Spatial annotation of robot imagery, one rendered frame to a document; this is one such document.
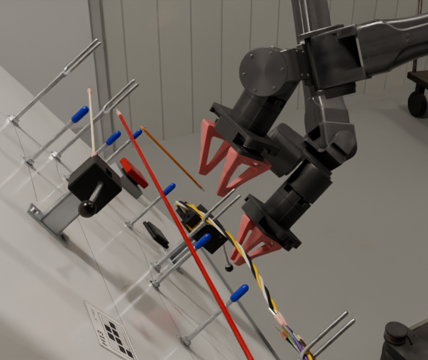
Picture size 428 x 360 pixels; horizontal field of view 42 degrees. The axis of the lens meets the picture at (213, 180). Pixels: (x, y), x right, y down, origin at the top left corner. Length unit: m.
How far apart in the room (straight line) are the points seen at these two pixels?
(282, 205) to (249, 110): 0.21
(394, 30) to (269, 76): 0.16
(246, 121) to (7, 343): 0.49
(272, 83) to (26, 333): 0.42
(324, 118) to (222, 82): 2.91
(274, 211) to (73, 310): 0.52
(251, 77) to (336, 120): 0.31
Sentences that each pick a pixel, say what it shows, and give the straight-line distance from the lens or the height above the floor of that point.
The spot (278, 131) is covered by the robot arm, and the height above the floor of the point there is 1.23.
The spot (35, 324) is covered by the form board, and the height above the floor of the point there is 1.36.
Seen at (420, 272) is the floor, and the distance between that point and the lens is 2.72.
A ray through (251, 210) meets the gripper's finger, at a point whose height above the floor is 1.11.
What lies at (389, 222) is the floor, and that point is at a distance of 3.02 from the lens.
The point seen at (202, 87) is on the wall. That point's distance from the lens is 3.75.
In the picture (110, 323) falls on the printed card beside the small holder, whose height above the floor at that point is 1.28.
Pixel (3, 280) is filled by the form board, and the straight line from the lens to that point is 0.37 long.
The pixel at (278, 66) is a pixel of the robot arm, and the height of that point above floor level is 1.39.
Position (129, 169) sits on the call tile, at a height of 1.13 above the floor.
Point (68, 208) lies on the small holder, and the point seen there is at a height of 1.34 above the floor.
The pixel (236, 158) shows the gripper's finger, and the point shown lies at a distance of 0.72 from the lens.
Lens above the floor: 1.59
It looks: 29 degrees down
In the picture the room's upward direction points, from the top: straight up
